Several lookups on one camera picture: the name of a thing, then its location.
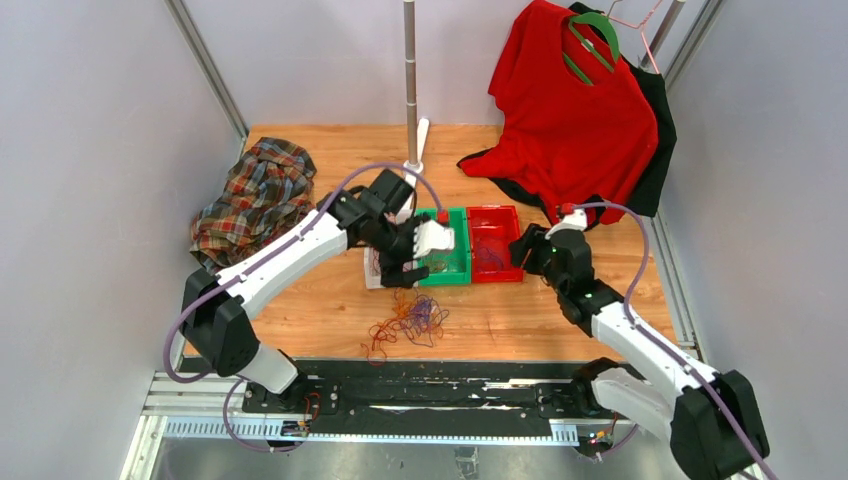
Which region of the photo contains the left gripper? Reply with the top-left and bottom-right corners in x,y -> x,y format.
371,214 -> 432,289

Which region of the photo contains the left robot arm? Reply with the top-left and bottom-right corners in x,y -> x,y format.
163,163 -> 446,413

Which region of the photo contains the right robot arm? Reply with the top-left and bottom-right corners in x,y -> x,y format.
509,224 -> 770,479

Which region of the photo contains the white plastic bin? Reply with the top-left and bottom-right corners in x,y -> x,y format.
363,209 -> 413,290

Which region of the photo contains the red plastic bin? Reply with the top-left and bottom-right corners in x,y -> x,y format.
466,205 -> 524,284

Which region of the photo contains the green plastic bin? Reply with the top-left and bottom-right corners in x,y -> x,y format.
416,207 -> 471,287

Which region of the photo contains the red t-shirt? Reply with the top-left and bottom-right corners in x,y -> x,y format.
457,0 -> 660,237

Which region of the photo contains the black t-shirt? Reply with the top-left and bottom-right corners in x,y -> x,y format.
490,1 -> 678,220

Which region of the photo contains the clothes rack pole with base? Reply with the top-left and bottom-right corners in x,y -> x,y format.
394,0 -> 431,223

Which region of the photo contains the plaid shirt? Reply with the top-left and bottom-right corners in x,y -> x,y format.
189,137 -> 317,273

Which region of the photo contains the green hanger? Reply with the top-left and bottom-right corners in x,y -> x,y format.
561,12 -> 621,86

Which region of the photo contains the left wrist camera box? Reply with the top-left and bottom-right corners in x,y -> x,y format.
412,219 -> 456,259

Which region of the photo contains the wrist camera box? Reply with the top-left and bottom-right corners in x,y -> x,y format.
412,219 -> 456,259
544,204 -> 588,240

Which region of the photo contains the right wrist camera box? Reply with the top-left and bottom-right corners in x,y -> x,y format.
544,204 -> 588,240

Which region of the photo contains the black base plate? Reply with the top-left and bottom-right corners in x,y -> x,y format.
239,359 -> 623,438

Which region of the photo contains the pink wire hanger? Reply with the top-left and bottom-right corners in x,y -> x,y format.
604,0 -> 665,74

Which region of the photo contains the aluminium frame rail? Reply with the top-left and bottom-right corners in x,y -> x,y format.
165,0 -> 249,142

